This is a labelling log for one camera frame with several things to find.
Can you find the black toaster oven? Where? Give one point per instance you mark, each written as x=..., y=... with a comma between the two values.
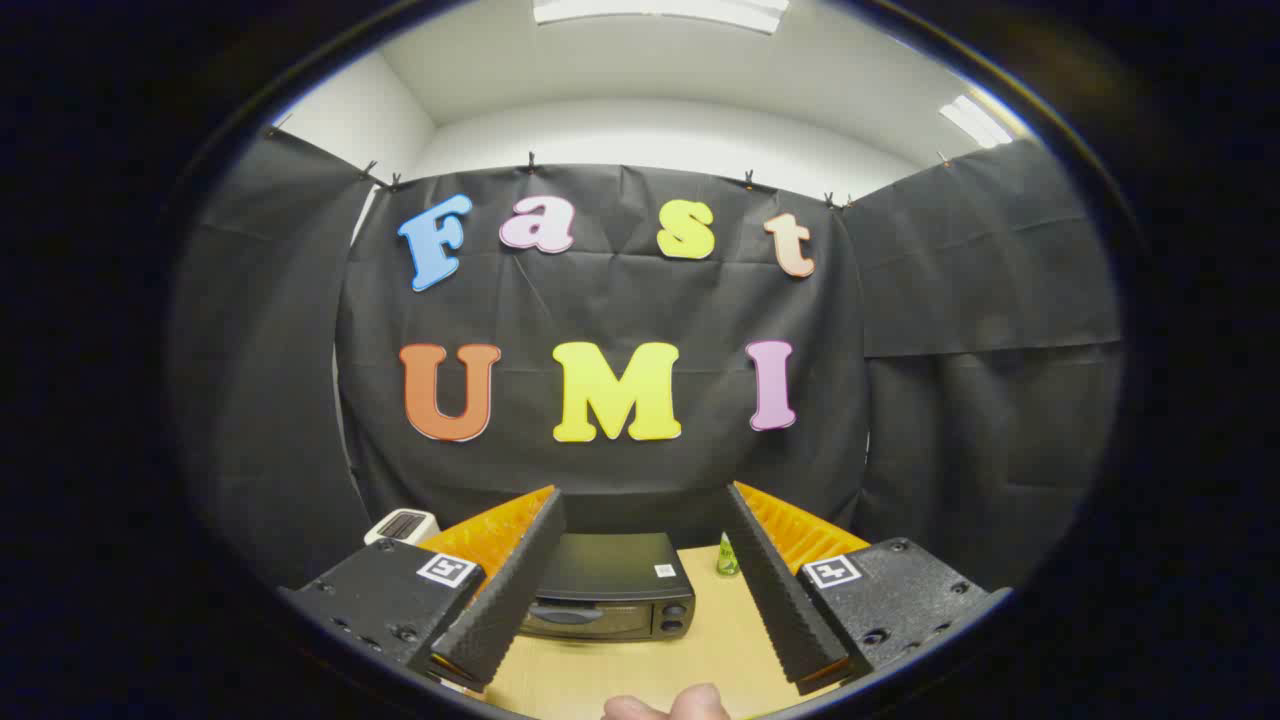
x=620, y=570

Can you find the white bread toaster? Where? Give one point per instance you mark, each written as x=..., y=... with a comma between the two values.
x=402, y=524

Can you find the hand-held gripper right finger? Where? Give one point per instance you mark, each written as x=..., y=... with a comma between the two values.
x=780, y=600

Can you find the black backdrop cloth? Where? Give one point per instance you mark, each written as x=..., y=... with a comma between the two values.
x=620, y=290

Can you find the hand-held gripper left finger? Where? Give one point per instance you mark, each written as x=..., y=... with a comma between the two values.
x=505, y=600

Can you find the long ceiling light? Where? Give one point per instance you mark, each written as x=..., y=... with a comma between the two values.
x=975, y=120
x=660, y=10

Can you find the green drink bottle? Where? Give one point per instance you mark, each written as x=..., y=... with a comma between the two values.
x=727, y=560

